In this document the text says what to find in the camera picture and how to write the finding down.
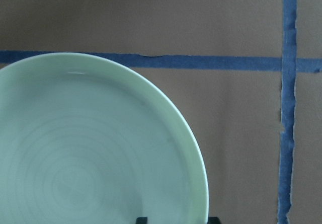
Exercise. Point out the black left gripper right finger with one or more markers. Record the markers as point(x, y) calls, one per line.
point(213, 220)

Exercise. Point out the light green round plate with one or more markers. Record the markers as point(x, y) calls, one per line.
point(87, 140)

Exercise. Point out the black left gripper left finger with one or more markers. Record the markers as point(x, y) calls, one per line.
point(141, 220)

